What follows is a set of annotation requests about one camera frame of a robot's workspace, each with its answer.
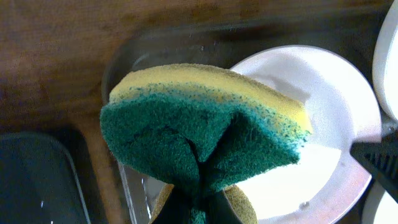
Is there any cream white plate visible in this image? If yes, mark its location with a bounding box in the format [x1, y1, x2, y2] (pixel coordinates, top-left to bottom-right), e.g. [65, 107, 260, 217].
[372, 0, 397, 120]

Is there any pink plate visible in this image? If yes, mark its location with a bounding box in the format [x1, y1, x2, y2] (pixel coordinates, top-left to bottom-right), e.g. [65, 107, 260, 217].
[233, 45, 381, 223]

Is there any pale green plate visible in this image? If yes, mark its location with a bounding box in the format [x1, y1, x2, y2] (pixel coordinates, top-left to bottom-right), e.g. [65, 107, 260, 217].
[361, 182, 398, 224]

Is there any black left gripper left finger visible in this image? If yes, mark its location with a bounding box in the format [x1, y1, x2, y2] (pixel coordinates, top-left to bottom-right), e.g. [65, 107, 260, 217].
[152, 187, 192, 224]

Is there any green and yellow sponge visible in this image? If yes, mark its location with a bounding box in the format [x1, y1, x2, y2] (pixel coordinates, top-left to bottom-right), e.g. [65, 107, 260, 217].
[100, 64, 312, 223]

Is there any black small tray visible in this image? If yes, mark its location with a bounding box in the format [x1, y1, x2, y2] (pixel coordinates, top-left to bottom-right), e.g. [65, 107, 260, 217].
[1, 133, 90, 224]

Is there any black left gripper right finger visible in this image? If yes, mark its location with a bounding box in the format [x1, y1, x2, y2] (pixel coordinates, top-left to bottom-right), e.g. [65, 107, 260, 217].
[206, 190, 242, 224]

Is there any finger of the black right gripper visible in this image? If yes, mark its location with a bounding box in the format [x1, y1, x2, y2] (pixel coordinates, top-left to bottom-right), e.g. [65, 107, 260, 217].
[350, 131, 397, 202]

